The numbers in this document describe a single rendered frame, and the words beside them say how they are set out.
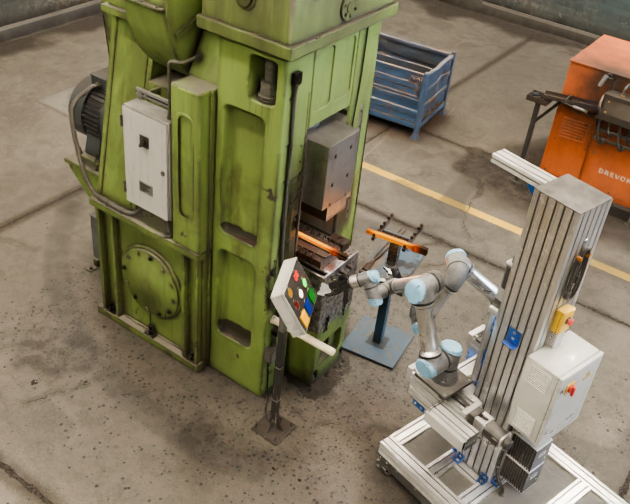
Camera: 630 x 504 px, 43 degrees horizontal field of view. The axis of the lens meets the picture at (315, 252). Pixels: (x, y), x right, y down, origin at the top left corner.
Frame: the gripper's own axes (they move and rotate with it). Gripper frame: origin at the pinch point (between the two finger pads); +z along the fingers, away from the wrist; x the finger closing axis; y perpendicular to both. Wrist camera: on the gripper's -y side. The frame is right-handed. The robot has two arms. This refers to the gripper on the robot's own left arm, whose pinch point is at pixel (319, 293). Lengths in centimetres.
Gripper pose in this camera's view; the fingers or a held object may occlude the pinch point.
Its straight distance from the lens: 440.9
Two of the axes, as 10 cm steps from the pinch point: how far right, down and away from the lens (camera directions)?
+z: -8.9, 2.5, 3.8
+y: -4.1, -7.9, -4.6
